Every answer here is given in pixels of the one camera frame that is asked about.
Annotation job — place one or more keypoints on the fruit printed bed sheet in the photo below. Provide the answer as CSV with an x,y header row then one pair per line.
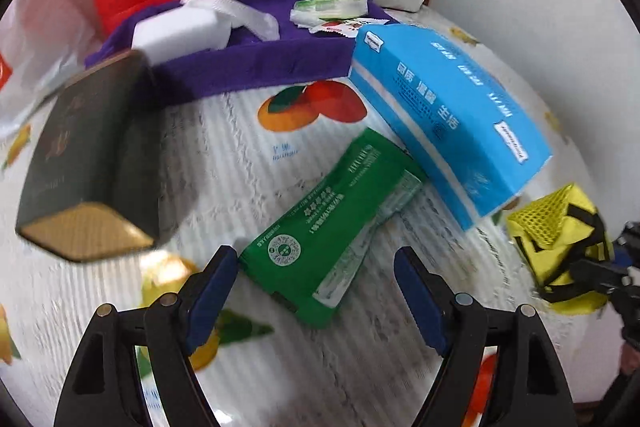
x,y
225,147

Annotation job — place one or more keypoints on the white orange-print snack packet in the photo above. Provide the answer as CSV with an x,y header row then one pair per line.
x,y
345,27

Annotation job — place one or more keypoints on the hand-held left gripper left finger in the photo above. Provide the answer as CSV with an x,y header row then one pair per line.
x,y
212,302

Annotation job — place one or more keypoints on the yellow zip pouch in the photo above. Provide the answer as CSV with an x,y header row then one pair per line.
x,y
555,232

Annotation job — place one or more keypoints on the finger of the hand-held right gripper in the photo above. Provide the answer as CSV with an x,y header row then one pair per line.
x,y
630,244
605,274

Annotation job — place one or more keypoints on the purple fabric storage box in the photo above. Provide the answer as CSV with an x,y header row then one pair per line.
x,y
260,62

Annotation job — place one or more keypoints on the clear plastic bag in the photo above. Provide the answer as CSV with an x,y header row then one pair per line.
x,y
45,37

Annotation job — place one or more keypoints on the green foil packet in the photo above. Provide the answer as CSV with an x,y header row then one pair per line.
x,y
330,227

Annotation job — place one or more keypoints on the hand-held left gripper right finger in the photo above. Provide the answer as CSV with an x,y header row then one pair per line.
x,y
417,302

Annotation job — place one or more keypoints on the green and white tissue pack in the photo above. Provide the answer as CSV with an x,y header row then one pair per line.
x,y
330,7

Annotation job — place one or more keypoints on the black box with gold end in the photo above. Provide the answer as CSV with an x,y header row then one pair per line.
x,y
95,147

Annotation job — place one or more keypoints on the white glove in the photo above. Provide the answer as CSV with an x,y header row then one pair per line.
x,y
240,14

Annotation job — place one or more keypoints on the white foam sponge block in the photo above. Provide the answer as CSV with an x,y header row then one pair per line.
x,y
180,32

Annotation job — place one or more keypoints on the blue tissue pack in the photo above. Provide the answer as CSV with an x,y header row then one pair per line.
x,y
450,117

